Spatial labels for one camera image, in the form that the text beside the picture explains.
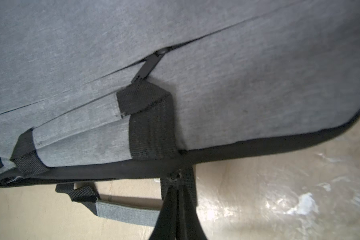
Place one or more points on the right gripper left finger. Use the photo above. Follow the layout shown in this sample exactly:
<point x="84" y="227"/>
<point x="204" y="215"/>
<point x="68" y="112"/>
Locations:
<point x="166" y="226"/>

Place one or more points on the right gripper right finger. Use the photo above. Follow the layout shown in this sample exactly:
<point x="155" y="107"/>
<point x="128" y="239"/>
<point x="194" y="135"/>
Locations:
<point x="189" y="224"/>

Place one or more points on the grey laptop bag with handles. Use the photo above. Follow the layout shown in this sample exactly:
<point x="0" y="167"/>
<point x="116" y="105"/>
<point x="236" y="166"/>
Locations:
<point x="106" y="90"/>

